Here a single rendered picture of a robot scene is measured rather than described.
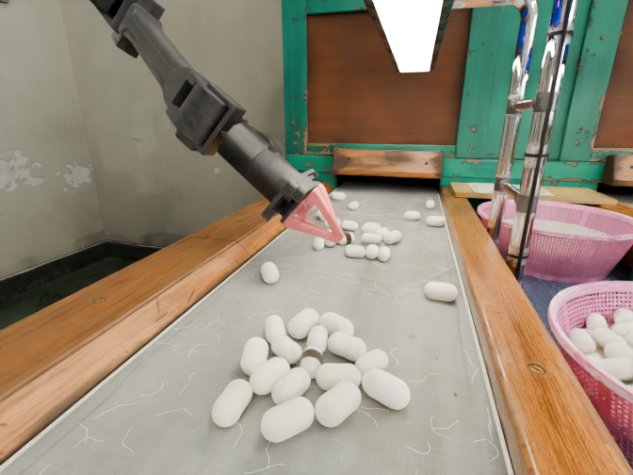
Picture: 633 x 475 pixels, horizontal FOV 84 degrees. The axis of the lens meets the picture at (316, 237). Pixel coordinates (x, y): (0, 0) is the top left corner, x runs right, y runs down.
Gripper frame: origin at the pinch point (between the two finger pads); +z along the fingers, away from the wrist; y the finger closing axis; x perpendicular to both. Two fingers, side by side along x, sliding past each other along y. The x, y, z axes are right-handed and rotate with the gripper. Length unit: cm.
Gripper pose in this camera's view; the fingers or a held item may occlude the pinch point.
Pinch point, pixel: (336, 236)
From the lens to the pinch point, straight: 48.8
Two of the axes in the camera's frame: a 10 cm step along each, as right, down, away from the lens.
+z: 7.3, 6.8, 0.2
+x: -6.3, 6.6, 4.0
